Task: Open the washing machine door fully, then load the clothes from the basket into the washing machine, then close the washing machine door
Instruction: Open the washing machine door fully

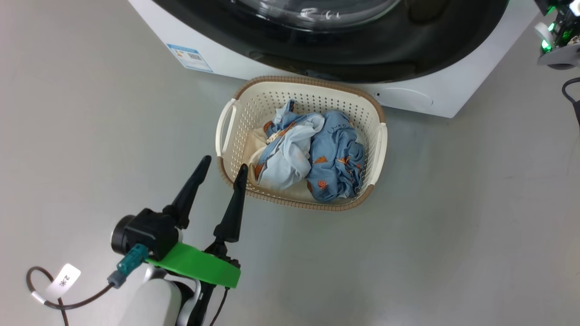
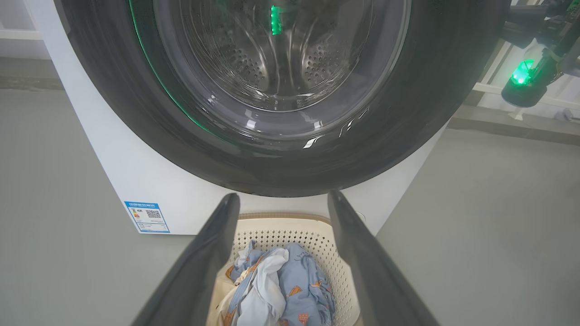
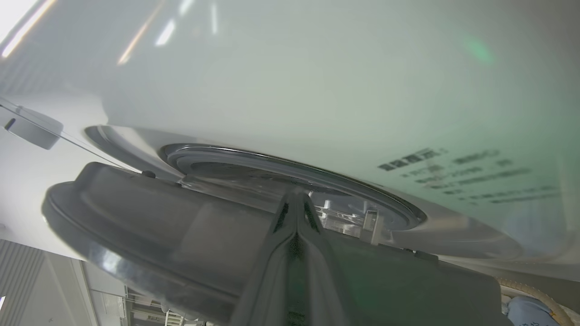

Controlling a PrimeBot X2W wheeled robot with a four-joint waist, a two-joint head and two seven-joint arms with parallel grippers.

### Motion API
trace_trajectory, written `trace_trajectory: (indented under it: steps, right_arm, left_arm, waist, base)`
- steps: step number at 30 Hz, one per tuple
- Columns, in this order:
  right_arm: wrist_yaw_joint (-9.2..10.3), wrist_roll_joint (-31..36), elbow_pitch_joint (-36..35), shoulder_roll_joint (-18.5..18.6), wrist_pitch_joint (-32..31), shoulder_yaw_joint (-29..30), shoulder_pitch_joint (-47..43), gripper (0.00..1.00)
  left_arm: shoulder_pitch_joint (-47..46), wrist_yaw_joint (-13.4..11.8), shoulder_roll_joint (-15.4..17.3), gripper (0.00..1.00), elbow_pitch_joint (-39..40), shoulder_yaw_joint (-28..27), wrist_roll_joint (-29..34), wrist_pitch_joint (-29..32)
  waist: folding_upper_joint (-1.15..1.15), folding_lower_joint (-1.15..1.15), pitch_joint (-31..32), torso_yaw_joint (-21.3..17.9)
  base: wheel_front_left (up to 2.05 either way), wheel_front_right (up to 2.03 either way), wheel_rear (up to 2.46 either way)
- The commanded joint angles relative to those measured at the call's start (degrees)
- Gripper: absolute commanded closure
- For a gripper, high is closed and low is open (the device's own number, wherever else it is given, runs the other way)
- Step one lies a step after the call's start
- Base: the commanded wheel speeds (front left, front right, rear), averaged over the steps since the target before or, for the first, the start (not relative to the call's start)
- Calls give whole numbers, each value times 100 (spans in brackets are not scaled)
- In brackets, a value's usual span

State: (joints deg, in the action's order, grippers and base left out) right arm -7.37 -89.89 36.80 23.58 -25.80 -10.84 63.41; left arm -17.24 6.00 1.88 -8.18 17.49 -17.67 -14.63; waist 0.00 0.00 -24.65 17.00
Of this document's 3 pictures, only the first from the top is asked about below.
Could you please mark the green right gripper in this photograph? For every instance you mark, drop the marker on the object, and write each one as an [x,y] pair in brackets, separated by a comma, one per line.
[564,27]

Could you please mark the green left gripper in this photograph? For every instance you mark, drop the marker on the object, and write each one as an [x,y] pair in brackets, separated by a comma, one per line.
[199,267]

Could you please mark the cream printed garment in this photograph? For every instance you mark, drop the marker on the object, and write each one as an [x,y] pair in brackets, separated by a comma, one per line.
[254,146]

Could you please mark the light blue garment orange print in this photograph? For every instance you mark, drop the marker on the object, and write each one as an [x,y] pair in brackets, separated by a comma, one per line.
[290,154]

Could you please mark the blue cartoon print garment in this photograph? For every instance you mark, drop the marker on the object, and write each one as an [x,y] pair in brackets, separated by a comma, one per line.
[335,154]

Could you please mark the black glass washing machine door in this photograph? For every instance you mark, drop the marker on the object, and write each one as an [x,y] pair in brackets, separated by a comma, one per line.
[408,45]

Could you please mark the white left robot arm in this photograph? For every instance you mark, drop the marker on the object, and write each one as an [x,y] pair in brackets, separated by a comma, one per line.
[149,301]

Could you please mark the cream plastic laundry basket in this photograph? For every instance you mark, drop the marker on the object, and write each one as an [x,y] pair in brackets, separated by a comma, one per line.
[253,104]

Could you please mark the white front-load washing machine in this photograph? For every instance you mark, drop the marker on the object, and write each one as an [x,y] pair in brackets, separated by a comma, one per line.
[408,97]

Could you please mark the blue energy label sticker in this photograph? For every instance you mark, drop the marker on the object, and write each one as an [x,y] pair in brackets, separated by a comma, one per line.
[190,58]

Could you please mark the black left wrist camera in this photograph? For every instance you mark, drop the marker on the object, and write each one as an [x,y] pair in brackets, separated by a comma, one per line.
[149,233]

